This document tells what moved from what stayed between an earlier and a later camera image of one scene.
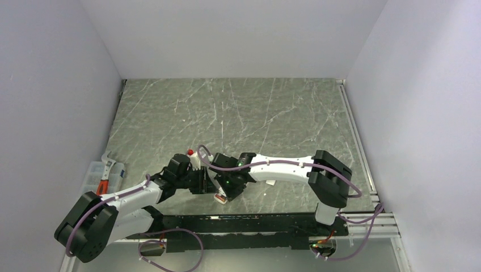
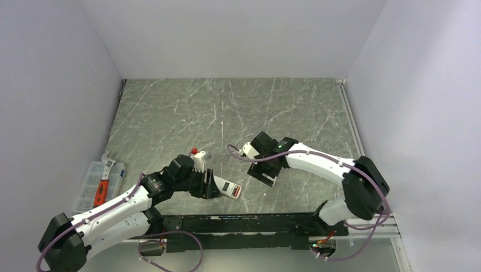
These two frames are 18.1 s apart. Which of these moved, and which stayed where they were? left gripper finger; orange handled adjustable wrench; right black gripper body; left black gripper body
Moved: right black gripper body
Stayed: left gripper finger; left black gripper body; orange handled adjustable wrench
